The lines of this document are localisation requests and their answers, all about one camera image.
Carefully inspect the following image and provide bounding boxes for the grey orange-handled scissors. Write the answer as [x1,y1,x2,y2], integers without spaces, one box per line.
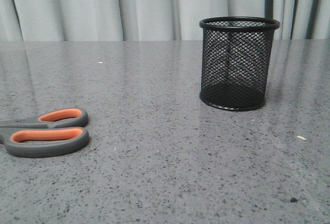
[1,108,90,158]

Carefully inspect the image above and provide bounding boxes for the black mesh pen bucket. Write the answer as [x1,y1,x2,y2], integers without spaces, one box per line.
[200,17,280,111]

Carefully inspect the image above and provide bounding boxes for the grey pleated curtain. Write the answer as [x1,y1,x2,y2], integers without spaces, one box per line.
[1,0,329,41]

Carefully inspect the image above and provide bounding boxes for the small black crumb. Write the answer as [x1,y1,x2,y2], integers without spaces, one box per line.
[290,197,298,203]

